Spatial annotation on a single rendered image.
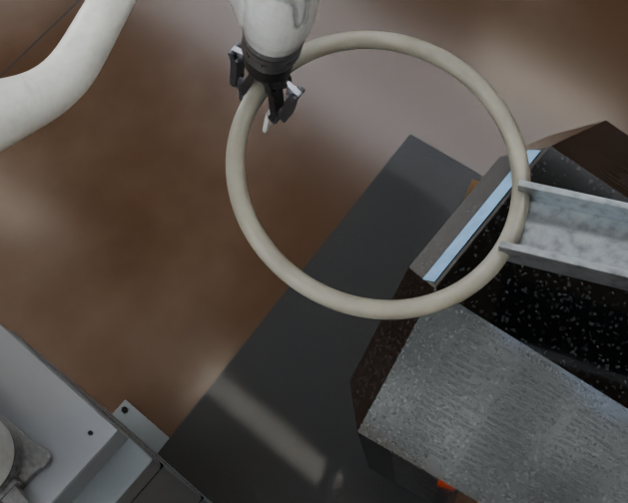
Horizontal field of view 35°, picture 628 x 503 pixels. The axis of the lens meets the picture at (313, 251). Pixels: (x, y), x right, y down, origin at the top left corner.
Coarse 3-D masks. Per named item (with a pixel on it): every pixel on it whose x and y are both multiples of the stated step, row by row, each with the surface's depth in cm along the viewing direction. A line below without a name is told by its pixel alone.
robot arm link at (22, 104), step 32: (96, 0) 127; (128, 0) 130; (96, 32) 125; (64, 64) 122; (96, 64) 125; (0, 96) 117; (32, 96) 119; (64, 96) 121; (0, 128) 116; (32, 128) 120
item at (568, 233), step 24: (528, 192) 159; (552, 192) 156; (576, 192) 156; (528, 216) 160; (552, 216) 160; (576, 216) 159; (600, 216) 158; (624, 216) 155; (528, 240) 159; (552, 240) 158; (576, 240) 157; (600, 240) 156; (624, 240) 155; (528, 264) 157; (552, 264) 153; (576, 264) 151; (600, 264) 150; (624, 264) 154; (624, 288) 152
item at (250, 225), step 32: (352, 32) 164; (384, 32) 165; (448, 64) 165; (256, 96) 158; (480, 96) 165; (512, 128) 163; (512, 160) 162; (512, 192) 160; (256, 224) 151; (512, 224) 157; (320, 288) 150; (448, 288) 153; (480, 288) 155
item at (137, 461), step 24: (72, 384) 186; (96, 408) 182; (120, 408) 264; (144, 432) 261; (120, 456) 178; (144, 456) 178; (96, 480) 177; (120, 480) 176; (144, 480) 179; (168, 480) 189
